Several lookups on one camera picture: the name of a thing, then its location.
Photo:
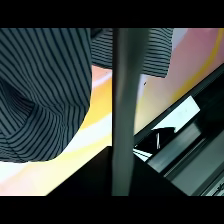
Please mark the grey striped shirt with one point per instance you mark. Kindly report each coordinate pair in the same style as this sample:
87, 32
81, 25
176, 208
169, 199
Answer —
43, 86

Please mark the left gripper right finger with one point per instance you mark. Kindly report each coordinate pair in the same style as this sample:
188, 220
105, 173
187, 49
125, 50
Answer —
150, 183

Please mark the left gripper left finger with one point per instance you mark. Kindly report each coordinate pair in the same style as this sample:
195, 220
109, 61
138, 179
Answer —
93, 176

